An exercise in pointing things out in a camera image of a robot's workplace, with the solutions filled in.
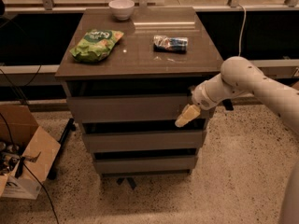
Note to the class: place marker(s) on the grey drawer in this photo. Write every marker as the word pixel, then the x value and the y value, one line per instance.
pixel 117 142
pixel 127 108
pixel 146 165

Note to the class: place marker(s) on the grey bottom drawer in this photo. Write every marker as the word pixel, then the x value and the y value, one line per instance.
pixel 146 165

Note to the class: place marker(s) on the silver blue snack packet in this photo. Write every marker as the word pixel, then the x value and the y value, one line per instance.
pixel 171 44

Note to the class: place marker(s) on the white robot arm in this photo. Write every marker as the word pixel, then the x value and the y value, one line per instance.
pixel 237 76

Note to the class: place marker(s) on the grey top drawer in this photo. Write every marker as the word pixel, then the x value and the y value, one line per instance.
pixel 127 108

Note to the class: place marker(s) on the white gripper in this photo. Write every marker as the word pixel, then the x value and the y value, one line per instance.
pixel 201 99

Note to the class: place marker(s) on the grey middle drawer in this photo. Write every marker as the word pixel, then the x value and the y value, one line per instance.
pixel 117 142

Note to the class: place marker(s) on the green chip bag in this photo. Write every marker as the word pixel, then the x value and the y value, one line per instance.
pixel 96 45

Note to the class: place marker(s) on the white bowl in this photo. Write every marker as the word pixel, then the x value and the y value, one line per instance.
pixel 122 9

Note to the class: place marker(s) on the metal parts in box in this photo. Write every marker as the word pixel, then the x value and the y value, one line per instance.
pixel 9 157

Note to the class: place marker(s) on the black floor stand leg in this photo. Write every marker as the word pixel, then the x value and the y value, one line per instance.
pixel 69 127

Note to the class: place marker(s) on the grey drawer cabinet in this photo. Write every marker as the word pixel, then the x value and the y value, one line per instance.
pixel 135 67

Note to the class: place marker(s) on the blue tape cross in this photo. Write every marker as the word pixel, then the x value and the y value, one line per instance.
pixel 129 180

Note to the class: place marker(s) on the cardboard box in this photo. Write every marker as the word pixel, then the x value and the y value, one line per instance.
pixel 18 126

